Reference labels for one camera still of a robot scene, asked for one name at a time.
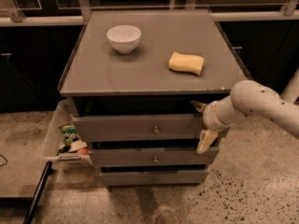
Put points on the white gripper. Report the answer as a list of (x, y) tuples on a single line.
[(210, 117)]

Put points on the grey top drawer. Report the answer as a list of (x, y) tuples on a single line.
[(138, 127)]

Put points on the grey drawer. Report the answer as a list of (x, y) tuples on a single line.
[(154, 178), (138, 127), (137, 157)]

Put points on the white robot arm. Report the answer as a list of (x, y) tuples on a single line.
[(249, 98)]

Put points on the grey middle drawer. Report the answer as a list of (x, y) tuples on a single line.
[(137, 157)]

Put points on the grey drawer cabinet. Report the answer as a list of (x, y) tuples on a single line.
[(100, 81)]

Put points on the grey bottom drawer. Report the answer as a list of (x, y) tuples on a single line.
[(154, 178)]

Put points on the yellow sponge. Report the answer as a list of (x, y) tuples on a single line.
[(186, 63)]

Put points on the white ceramic bowl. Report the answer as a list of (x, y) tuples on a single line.
[(124, 38)]

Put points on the green snack bag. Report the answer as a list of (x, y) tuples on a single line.
[(69, 132)]

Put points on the white railing bar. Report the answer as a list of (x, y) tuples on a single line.
[(223, 16)]

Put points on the black pole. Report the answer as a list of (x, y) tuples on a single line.
[(47, 171)]

